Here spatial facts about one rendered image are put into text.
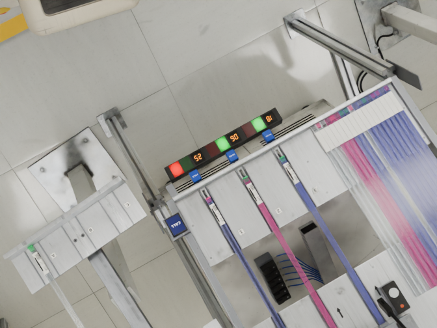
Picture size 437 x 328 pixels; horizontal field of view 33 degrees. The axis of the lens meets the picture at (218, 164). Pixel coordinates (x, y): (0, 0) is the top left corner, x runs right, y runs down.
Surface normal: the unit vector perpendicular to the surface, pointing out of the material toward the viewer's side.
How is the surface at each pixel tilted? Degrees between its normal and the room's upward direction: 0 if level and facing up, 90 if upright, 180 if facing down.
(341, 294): 43
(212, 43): 0
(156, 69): 0
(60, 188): 0
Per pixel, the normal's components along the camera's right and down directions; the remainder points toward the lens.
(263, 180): -0.03, -0.25
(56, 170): 0.32, 0.39
